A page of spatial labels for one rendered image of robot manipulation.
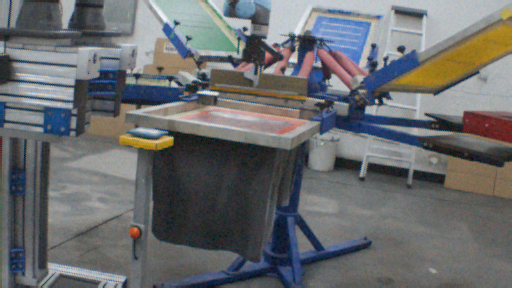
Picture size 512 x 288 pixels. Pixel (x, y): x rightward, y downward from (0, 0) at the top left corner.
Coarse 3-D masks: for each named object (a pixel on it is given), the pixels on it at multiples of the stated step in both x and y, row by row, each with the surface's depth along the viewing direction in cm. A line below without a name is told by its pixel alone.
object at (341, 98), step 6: (318, 84) 381; (324, 84) 376; (324, 90) 376; (324, 96) 334; (330, 96) 332; (342, 96) 319; (348, 96) 321; (354, 96) 326; (342, 102) 319; (348, 102) 320; (294, 108) 315; (354, 108) 317; (360, 108) 326; (348, 114) 322; (354, 114) 326
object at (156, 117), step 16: (128, 112) 220; (144, 112) 226; (160, 112) 239; (176, 112) 254; (256, 112) 284; (272, 112) 282; (288, 112) 280; (160, 128) 217; (176, 128) 215; (192, 128) 213; (208, 128) 212; (224, 128) 210; (240, 128) 212; (304, 128) 228; (256, 144) 208; (272, 144) 206; (288, 144) 205
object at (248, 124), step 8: (248, 120) 258; (280, 120) 269; (288, 120) 271; (296, 120) 275; (248, 128) 237; (256, 128) 239; (264, 128) 241; (272, 128) 244; (280, 128) 246; (288, 128) 248
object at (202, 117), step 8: (200, 112) 266; (208, 112) 269; (224, 112) 274; (232, 112) 277; (240, 112) 279; (192, 120) 241; (200, 120) 243; (208, 120) 246; (216, 120) 248; (224, 120) 250; (232, 120) 253; (240, 120) 255
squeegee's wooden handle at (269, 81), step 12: (216, 72) 269; (228, 72) 268; (240, 72) 266; (228, 84) 268; (240, 84) 267; (252, 84) 265; (264, 84) 264; (276, 84) 262; (288, 84) 261; (300, 84) 259
